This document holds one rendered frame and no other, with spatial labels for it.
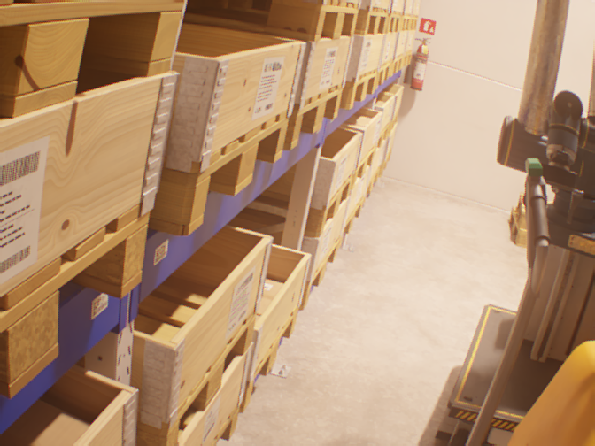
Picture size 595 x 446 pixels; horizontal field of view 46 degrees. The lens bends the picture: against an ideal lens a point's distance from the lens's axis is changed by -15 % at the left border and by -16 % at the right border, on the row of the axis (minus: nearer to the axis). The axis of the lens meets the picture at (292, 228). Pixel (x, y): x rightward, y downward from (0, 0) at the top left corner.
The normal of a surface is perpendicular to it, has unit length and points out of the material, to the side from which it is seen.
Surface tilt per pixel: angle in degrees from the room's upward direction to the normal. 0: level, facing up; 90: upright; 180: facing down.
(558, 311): 90
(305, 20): 90
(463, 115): 90
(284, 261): 90
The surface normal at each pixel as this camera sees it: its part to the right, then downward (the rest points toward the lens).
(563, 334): -0.33, 0.23
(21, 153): 0.96, 0.25
